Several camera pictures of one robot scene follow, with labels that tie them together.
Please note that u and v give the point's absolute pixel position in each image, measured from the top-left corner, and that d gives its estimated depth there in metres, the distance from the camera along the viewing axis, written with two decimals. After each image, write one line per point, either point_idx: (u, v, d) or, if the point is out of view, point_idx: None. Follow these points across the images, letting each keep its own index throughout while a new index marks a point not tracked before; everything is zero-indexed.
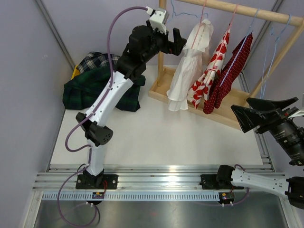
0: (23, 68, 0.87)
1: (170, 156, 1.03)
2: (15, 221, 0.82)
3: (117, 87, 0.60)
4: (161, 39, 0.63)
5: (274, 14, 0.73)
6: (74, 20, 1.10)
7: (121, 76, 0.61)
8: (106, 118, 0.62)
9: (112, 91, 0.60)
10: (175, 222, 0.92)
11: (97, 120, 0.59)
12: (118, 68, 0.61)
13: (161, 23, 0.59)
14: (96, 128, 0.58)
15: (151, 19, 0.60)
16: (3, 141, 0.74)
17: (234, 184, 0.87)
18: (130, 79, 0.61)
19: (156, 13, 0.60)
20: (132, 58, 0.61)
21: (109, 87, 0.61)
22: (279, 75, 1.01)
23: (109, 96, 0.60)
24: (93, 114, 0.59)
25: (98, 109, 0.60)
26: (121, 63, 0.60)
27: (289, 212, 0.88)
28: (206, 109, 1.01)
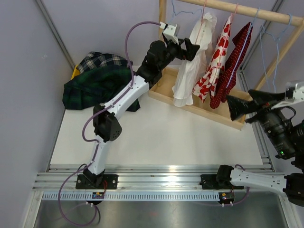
0: (24, 68, 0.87)
1: (170, 156, 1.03)
2: (15, 221, 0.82)
3: (137, 88, 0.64)
4: (175, 49, 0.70)
5: (274, 14, 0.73)
6: (74, 20, 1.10)
7: (142, 79, 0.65)
8: (121, 114, 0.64)
9: (132, 90, 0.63)
10: (175, 222, 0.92)
11: (115, 112, 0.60)
12: (138, 74, 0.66)
13: (173, 35, 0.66)
14: (113, 120, 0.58)
15: (165, 33, 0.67)
16: (3, 141, 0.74)
17: (234, 185, 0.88)
18: (149, 84, 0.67)
19: (169, 27, 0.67)
20: (150, 67, 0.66)
21: (129, 85, 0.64)
22: (279, 74, 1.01)
23: (129, 94, 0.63)
24: (112, 106, 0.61)
25: (117, 102, 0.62)
26: (141, 71, 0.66)
27: (289, 212, 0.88)
28: (213, 104, 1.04)
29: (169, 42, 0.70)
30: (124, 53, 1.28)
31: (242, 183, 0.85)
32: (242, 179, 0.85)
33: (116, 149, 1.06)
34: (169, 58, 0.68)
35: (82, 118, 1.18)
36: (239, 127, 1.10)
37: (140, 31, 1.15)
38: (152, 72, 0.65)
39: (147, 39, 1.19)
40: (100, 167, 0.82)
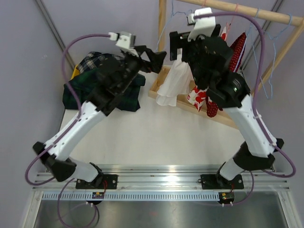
0: (24, 68, 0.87)
1: (170, 156, 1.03)
2: (15, 221, 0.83)
3: (87, 118, 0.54)
4: (136, 62, 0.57)
5: (274, 14, 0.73)
6: (74, 20, 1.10)
7: (93, 107, 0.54)
8: (69, 150, 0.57)
9: (80, 123, 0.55)
10: (175, 222, 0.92)
11: (56, 154, 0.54)
12: (88, 100, 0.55)
13: (129, 48, 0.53)
14: (52, 165, 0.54)
15: (118, 45, 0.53)
16: (4, 141, 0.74)
17: (227, 177, 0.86)
18: (102, 111, 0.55)
19: (121, 37, 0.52)
20: (105, 90, 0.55)
21: (77, 117, 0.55)
22: (279, 75, 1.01)
23: (74, 128, 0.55)
24: (53, 146, 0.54)
25: (60, 140, 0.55)
26: (93, 96, 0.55)
27: (289, 212, 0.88)
28: (210, 112, 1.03)
29: (128, 57, 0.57)
30: None
31: (232, 174, 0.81)
32: (228, 172, 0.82)
33: (115, 149, 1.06)
34: (128, 75, 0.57)
35: None
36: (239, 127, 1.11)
37: (140, 31, 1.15)
38: (105, 96, 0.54)
39: (147, 39, 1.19)
40: (93, 170, 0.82)
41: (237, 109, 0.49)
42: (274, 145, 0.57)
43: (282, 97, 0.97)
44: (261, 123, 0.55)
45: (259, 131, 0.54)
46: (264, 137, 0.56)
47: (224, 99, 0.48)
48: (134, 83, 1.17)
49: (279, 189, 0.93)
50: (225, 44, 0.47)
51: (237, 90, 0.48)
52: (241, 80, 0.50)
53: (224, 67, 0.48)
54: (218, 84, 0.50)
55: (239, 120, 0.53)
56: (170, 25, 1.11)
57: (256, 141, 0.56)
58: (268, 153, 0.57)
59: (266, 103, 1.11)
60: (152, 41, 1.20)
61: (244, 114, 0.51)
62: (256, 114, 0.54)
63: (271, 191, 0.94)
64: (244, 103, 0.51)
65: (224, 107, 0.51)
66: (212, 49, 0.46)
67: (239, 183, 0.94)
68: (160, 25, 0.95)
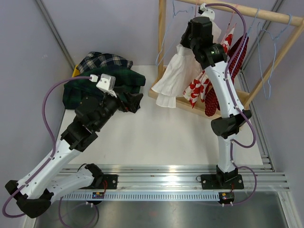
0: (24, 69, 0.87)
1: (170, 156, 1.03)
2: (16, 221, 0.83)
3: (60, 157, 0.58)
4: (114, 103, 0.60)
5: (273, 14, 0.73)
6: (74, 20, 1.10)
7: (66, 146, 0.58)
8: (43, 188, 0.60)
9: (53, 161, 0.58)
10: (175, 223, 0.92)
11: (27, 194, 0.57)
12: (63, 138, 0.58)
13: (109, 90, 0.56)
14: (23, 204, 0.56)
15: (98, 87, 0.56)
16: (4, 142, 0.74)
17: (222, 169, 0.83)
18: (77, 148, 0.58)
19: (102, 80, 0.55)
20: (81, 127, 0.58)
21: (51, 156, 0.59)
22: (279, 75, 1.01)
23: (48, 167, 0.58)
24: (26, 185, 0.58)
25: (33, 180, 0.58)
26: (70, 133, 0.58)
27: (289, 212, 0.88)
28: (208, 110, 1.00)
29: (108, 97, 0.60)
30: (124, 53, 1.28)
31: (225, 163, 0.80)
32: (222, 162, 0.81)
33: (115, 148, 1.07)
34: (107, 114, 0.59)
35: None
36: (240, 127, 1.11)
37: (140, 31, 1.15)
38: (80, 135, 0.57)
39: (147, 39, 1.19)
40: (87, 176, 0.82)
41: (210, 67, 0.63)
42: (239, 109, 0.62)
43: (283, 97, 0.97)
44: (229, 85, 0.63)
45: (224, 90, 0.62)
46: (230, 99, 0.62)
47: (203, 59, 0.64)
48: (133, 83, 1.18)
49: (279, 189, 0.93)
50: (207, 19, 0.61)
51: (214, 53, 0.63)
52: (220, 47, 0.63)
53: (205, 35, 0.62)
54: (202, 48, 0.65)
55: (211, 78, 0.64)
56: (170, 25, 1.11)
57: (222, 100, 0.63)
58: (230, 114, 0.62)
59: (266, 103, 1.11)
60: (152, 41, 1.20)
61: (214, 71, 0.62)
62: (227, 77, 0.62)
63: (271, 191, 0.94)
64: (218, 64, 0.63)
65: (204, 67, 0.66)
66: (195, 20, 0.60)
67: (239, 183, 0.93)
68: (160, 25, 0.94)
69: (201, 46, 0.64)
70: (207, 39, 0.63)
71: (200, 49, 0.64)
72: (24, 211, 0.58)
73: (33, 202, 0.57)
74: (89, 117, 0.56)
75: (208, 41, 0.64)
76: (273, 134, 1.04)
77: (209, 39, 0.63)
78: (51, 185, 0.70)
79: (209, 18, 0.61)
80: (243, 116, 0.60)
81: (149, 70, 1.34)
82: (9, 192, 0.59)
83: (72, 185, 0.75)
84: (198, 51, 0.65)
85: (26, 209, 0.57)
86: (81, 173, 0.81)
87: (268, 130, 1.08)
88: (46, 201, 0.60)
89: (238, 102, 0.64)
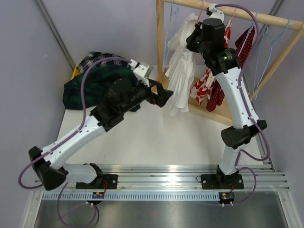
0: (24, 69, 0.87)
1: (170, 156, 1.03)
2: (15, 221, 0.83)
3: (88, 131, 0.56)
4: (145, 91, 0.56)
5: (273, 18, 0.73)
6: (74, 20, 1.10)
7: (96, 121, 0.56)
8: (64, 160, 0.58)
9: (80, 134, 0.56)
10: (175, 222, 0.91)
11: (51, 161, 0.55)
12: (93, 114, 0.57)
13: (144, 78, 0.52)
14: (44, 171, 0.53)
15: (134, 72, 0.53)
16: (4, 141, 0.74)
17: (223, 171, 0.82)
18: (104, 126, 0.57)
19: (140, 66, 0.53)
20: (110, 109, 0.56)
21: (79, 128, 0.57)
22: (279, 76, 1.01)
23: (74, 139, 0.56)
24: (50, 153, 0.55)
25: (58, 148, 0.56)
26: (98, 111, 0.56)
27: (289, 212, 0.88)
28: (209, 107, 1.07)
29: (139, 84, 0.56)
30: (124, 53, 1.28)
31: (229, 167, 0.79)
32: (225, 165, 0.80)
33: (115, 149, 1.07)
34: (135, 100, 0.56)
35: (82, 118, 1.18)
36: None
37: (140, 31, 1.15)
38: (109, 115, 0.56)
39: (147, 39, 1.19)
40: (92, 171, 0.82)
41: (223, 73, 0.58)
42: (253, 119, 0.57)
43: (283, 97, 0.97)
44: (242, 94, 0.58)
45: (238, 98, 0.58)
46: (244, 109, 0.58)
47: (214, 65, 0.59)
48: None
49: (279, 189, 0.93)
50: (220, 21, 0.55)
51: (227, 58, 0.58)
52: (232, 52, 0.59)
53: (218, 39, 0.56)
54: (213, 52, 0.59)
55: (223, 84, 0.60)
56: (169, 26, 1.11)
57: (235, 109, 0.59)
58: (243, 124, 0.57)
59: (266, 104, 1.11)
60: (152, 41, 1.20)
61: (225, 79, 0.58)
62: (241, 85, 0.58)
63: (271, 191, 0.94)
64: (232, 71, 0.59)
65: (215, 73, 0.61)
66: (207, 23, 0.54)
67: (239, 183, 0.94)
68: (158, 28, 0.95)
69: (211, 51, 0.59)
70: (219, 43, 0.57)
71: (212, 53, 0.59)
72: (42, 180, 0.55)
73: (54, 172, 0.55)
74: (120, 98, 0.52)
75: (219, 45, 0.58)
76: (273, 135, 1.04)
77: (221, 43, 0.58)
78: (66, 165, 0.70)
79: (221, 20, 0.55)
80: (257, 127, 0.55)
81: None
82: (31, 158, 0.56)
83: (80, 173, 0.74)
84: (209, 56, 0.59)
85: (46, 178, 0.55)
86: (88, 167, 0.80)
87: (268, 130, 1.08)
88: (63, 175, 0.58)
89: (253, 112, 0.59)
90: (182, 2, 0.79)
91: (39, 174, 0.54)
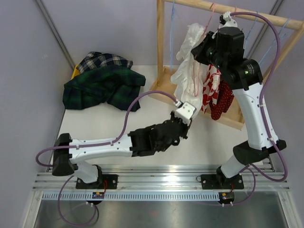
0: (24, 69, 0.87)
1: (170, 156, 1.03)
2: (15, 221, 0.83)
3: (117, 148, 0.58)
4: (182, 128, 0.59)
5: (273, 17, 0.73)
6: (73, 20, 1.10)
7: (129, 144, 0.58)
8: (82, 160, 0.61)
9: (110, 147, 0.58)
10: (175, 223, 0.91)
11: (72, 155, 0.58)
12: (130, 136, 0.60)
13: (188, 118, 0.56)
14: (62, 161, 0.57)
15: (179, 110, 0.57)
16: (3, 141, 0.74)
17: (225, 175, 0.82)
18: (132, 153, 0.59)
19: (185, 107, 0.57)
20: (147, 139, 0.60)
21: (111, 141, 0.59)
22: (279, 76, 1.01)
23: (102, 147, 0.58)
24: (76, 147, 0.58)
25: (84, 148, 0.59)
26: (137, 137, 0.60)
27: (289, 212, 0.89)
28: (215, 114, 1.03)
29: (180, 121, 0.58)
30: (124, 53, 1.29)
31: (232, 172, 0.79)
32: (227, 168, 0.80)
33: None
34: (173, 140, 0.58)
35: (82, 118, 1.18)
36: (239, 127, 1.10)
37: (140, 31, 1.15)
38: (145, 146, 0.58)
39: (147, 39, 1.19)
40: (93, 176, 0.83)
41: (242, 90, 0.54)
42: (273, 141, 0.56)
43: (284, 98, 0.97)
44: (263, 113, 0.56)
45: (259, 118, 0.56)
46: (264, 129, 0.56)
47: (233, 79, 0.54)
48: (133, 83, 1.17)
49: (279, 189, 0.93)
50: (238, 31, 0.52)
51: (248, 72, 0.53)
52: (253, 64, 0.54)
53: (236, 50, 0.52)
54: (231, 64, 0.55)
55: (242, 102, 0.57)
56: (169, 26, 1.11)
57: (253, 130, 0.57)
58: (262, 146, 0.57)
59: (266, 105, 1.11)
60: (152, 41, 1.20)
61: (247, 96, 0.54)
62: (261, 103, 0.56)
63: (271, 191, 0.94)
64: (252, 88, 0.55)
65: (234, 87, 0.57)
66: (223, 33, 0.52)
67: (239, 183, 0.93)
68: (158, 28, 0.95)
69: (229, 62, 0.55)
70: (238, 54, 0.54)
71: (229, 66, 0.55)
72: (55, 166, 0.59)
73: (68, 165, 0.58)
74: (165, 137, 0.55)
75: (238, 56, 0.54)
76: None
77: (240, 54, 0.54)
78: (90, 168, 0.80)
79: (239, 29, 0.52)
80: (277, 149, 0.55)
81: (148, 70, 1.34)
82: (59, 142, 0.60)
83: (86, 173, 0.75)
84: (227, 69, 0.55)
85: (58, 167, 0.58)
86: (93, 167, 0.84)
87: None
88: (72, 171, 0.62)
89: (272, 132, 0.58)
90: (185, 3, 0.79)
91: (56, 161, 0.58)
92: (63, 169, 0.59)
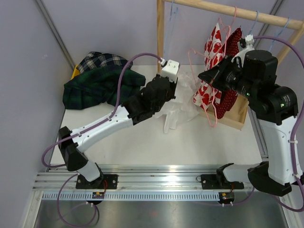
0: (24, 69, 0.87)
1: (170, 156, 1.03)
2: (15, 221, 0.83)
3: (117, 121, 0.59)
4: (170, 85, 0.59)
5: (273, 17, 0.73)
6: (73, 20, 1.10)
7: (126, 113, 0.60)
8: (88, 146, 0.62)
9: (109, 122, 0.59)
10: (175, 223, 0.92)
11: (78, 142, 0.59)
12: (124, 105, 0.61)
13: (175, 74, 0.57)
14: (71, 151, 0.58)
15: (165, 70, 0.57)
16: (3, 141, 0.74)
17: (227, 176, 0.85)
18: (133, 120, 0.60)
19: (170, 64, 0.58)
20: (142, 103, 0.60)
21: (109, 117, 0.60)
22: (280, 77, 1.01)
23: (103, 126, 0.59)
24: (79, 135, 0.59)
25: (86, 132, 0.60)
26: (129, 103, 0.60)
27: (289, 212, 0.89)
28: (219, 112, 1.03)
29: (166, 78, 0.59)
30: (124, 53, 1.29)
31: (232, 173, 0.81)
32: (231, 170, 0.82)
33: (115, 149, 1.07)
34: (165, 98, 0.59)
35: (82, 118, 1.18)
36: (239, 127, 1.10)
37: (140, 31, 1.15)
38: (141, 108, 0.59)
39: (147, 40, 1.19)
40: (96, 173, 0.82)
41: (275, 125, 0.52)
42: (297, 177, 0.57)
43: None
44: (292, 149, 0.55)
45: (287, 155, 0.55)
46: (290, 166, 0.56)
47: (266, 109, 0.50)
48: (133, 83, 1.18)
49: None
50: (269, 56, 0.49)
51: (284, 105, 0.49)
52: (289, 95, 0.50)
53: (268, 77, 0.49)
54: (261, 93, 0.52)
55: (271, 135, 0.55)
56: (170, 26, 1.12)
57: (280, 164, 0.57)
58: (287, 181, 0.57)
59: None
60: (151, 41, 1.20)
61: (279, 131, 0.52)
62: (292, 139, 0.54)
63: None
64: (285, 121, 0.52)
65: (265, 118, 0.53)
66: (255, 58, 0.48)
67: (239, 183, 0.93)
68: (158, 29, 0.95)
69: (260, 91, 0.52)
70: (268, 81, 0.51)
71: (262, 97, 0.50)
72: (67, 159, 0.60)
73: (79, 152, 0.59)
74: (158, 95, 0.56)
75: (268, 84, 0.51)
76: None
77: (270, 81, 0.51)
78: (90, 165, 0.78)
79: (270, 54, 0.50)
80: (301, 187, 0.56)
81: (148, 70, 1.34)
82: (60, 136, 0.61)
83: (90, 167, 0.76)
84: (259, 99, 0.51)
85: (71, 158, 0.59)
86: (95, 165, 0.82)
87: None
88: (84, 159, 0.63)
89: (298, 167, 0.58)
90: (185, 3, 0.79)
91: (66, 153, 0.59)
92: (75, 159, 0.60)
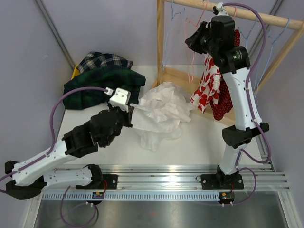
0: (24, 69, 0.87)
1: (170, 156, 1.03)
2: (15, 221, 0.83)
3: (54, 157, 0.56)
4: (121, 117, 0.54)
5: (274, 17, 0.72)
6: (73, 20, 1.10)
7: (63, 150, 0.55)
8: (32, 179, 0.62)
9: (46, 159, 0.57)
10: (175, 223, 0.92)
11: (16, 180, 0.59)
12: (64, 139, 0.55)
13: (124, 104, 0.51)
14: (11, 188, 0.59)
15: (112, 100, 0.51)
16: (3, 141, 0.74)
17: (223, 171, 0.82)
18: (73, 154, 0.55)
19: (118, 93, 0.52)
20: (88, 135, 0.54)
21: (47, 153, 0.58)
22: (280, 77, 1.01)
23: (40, 163, 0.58)
24: (18, 172, 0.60)
25: (24, 169, 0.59)
26: (71, 136, 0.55)
27: (289, 212, 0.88)
28: (217, 114, 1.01)
29: (117, 109, 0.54)
30: (124, 53, 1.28)
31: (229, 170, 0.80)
32: (224, 164, 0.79)
33: (115, 149, 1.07)
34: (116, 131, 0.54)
35: (82, 118, 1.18)
36: None
37: (139, 31, 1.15)
38: (82, 143, 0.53)
39: (147, 40, 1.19)
40: (86, 177, 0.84)
41: (230, 74, 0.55)
42: (256, 122, 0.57)
43: (284, 98, 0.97)
44: (249, 97, 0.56)
45: (243, 99, 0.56)
46: (248, 111, 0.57)
47: (223, 62, 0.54)
48: (133, 83, 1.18)
49: (279, 189, 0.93)
50: (229, 17, 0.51)
51: (236, 58, 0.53)
52: (243, 50, 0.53)
53: (227, 36, 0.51)
54: (221, 50, 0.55)
55: (230, 86, 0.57)
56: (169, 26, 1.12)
57: (238, 111, 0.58)
58: (246, 126, 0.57)
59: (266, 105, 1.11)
60: (151, 41, 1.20)
61: (234, 80, 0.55)
62: (248, 87, 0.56)
63: (271, 191, 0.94)
64: (240, 71, 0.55)
65: (222, 71, 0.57)
66: (215, 19, 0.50)
67: (239, 183, 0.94)
68: (158, 29, 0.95)
69: (220, 48, 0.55)
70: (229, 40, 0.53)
71: (220, 52, 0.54)
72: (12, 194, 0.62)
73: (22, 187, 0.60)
74: (101, 131, 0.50)
75: (229, 43, 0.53)
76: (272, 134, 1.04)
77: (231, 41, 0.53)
78: (75, 173, 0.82)
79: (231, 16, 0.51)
80: (261, 130, 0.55)
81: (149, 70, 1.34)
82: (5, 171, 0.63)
83: (68, 179, 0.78)
84: (217, 54, 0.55)
85: (14, 193, 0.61)
86: (80, 172, 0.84)
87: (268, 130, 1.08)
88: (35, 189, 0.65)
89: (256, 114, 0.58)
90: (185, 3, 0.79)
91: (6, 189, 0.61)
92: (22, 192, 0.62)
